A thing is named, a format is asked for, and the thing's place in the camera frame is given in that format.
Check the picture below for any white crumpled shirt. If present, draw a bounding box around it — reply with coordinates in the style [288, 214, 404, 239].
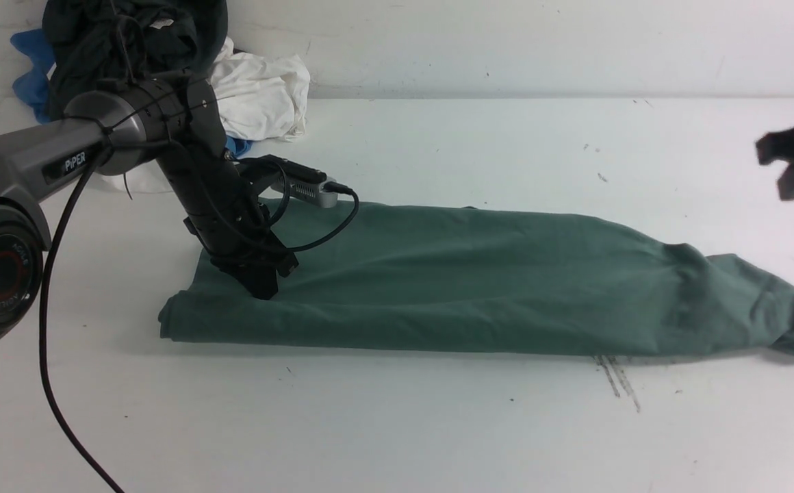
[103, 38, 311, 194]

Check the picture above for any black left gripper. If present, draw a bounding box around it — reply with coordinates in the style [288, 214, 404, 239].
[158, 147, 299, 300]

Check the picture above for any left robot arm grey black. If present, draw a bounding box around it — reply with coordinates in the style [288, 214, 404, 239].
[0, 70, 298, 339]

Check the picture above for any green long-sleeve shirt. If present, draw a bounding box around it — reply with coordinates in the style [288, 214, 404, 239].
[158, 203, 794, 357]

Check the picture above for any blue crumpled garment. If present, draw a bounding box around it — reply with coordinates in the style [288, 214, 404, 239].
[11, 25, 213, 124]

